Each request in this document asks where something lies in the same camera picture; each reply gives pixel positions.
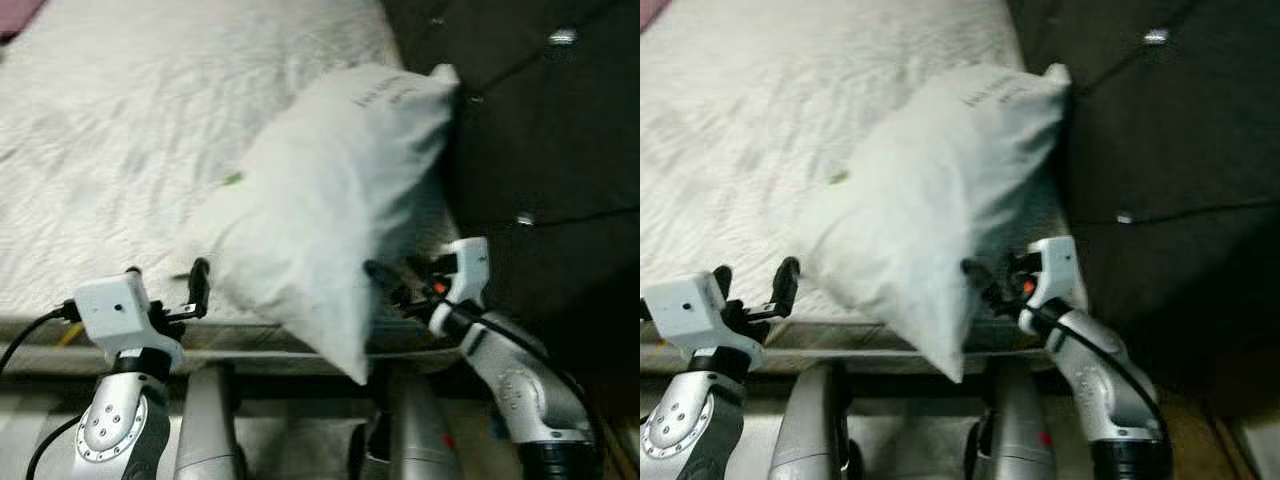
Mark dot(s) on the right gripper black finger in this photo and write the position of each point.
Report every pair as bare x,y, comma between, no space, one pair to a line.
386,280
979,278

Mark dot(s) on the white pillow with tree print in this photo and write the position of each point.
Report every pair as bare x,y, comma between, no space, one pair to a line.
930,200
320,200

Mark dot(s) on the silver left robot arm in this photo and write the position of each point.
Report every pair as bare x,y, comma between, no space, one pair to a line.
690,430
115,430

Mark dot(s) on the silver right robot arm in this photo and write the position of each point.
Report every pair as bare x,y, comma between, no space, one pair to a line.
1105,395
530,395

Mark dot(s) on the silver robot left leg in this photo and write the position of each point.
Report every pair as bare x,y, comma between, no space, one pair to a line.
810,430
210,430

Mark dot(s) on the silver robot leg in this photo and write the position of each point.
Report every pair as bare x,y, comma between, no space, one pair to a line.
210,430
1015,440
810,430
415,440

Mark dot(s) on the grey quilted mattress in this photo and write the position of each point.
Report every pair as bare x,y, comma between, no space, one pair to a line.
120,130
740,130

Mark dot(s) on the silver robot right leg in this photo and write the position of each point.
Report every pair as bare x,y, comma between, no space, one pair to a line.
415,440
1015,440

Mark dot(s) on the dark tufted headboard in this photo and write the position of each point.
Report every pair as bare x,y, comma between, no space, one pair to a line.
520,120
1170,120

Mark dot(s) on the pink Mickey print blanket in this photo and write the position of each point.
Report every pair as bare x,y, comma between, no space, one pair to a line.
18,12
652,10

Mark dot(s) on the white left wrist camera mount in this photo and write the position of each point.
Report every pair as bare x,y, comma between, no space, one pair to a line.
115,310
685,310

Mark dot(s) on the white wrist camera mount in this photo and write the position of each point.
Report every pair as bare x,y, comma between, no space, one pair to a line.
1055,270
115,310
685,310
468,270

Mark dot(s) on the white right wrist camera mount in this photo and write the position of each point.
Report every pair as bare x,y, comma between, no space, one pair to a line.
1055,270
468,270

